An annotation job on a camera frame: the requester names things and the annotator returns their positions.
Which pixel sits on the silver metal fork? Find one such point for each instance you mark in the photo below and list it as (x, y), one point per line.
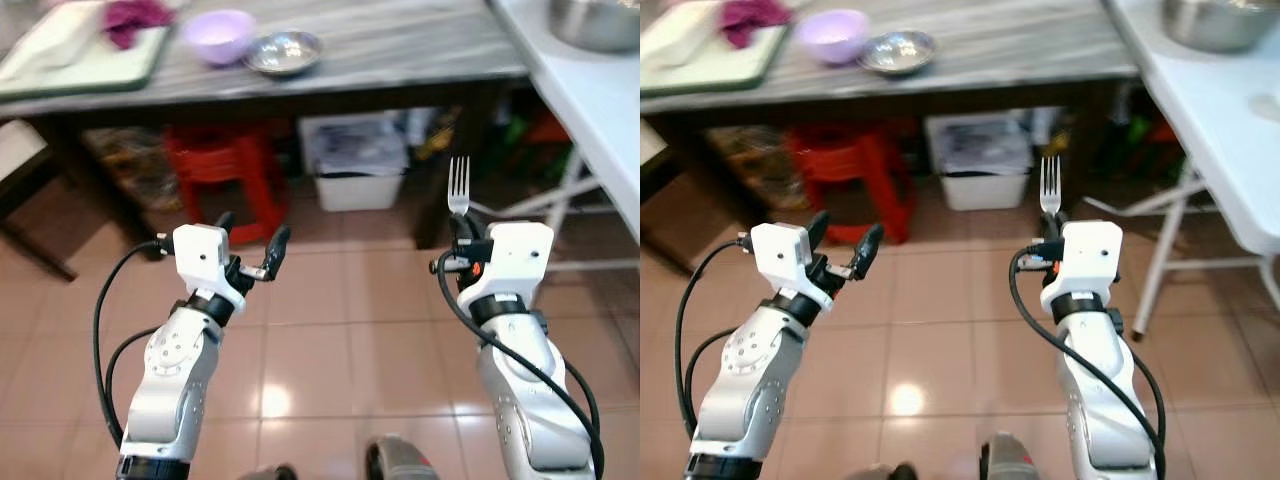
(458, 190)
(1050, 190)

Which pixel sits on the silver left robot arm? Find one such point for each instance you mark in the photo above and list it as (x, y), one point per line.
(750, 385)
(175, 380)

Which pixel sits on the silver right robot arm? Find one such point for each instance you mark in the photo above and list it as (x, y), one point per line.
(520, 390)
(1095, 390)

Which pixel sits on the red plastic stool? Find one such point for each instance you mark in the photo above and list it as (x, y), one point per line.
(225, 165)
(850, 165)

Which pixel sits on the white bin with plastic liner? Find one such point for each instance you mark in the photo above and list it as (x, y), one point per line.
(980, 170)
(355, 170)

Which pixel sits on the dark patterned bag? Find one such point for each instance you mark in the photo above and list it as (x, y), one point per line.
(755, 165)
(130, 165)

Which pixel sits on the small steel bowl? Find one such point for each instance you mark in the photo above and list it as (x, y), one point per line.
(900, 52)
(283, 52)

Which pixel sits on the grey wood-grain table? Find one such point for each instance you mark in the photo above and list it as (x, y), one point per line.
(1010, 45)
(400, 45)

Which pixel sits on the lilac plastic bowl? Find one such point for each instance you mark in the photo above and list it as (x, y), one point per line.
(218, 38)
(832, 36)

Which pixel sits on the white topped dark stool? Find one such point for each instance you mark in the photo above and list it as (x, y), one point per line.
(18, 150)
(650, 145)

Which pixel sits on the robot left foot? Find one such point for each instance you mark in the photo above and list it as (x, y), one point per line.
(885, 472)
(270, 472)

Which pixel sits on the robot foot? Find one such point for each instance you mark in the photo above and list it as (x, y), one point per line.
(1012, 458)
(885, 472)
(398, 460)
(270, 472)

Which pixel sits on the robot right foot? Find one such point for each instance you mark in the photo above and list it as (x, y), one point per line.
(398, 460)
(1012, 458)

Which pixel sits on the purple cloth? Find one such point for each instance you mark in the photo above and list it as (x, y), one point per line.
(752, 20)
(135, 22)

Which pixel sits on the white tray with green rim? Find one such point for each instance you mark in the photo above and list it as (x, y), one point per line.
(60, 60)
(690, 50)

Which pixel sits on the large steel mixing bowl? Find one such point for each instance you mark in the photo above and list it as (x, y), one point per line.
(1220, 22)
(600, 22)

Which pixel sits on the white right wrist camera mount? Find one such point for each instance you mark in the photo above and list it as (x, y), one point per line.
(1090, 255)
(515, 258)

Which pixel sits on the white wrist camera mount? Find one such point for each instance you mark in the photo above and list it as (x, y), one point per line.
(200, 260)
(780, 258)
(1090, 255)
(515, 258)

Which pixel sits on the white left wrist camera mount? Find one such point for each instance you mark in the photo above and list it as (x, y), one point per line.
(780, 258)
(200, 260)

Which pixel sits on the white folding table leg frame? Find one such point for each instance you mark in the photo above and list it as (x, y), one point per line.
(560, 195)
(1165, 250)

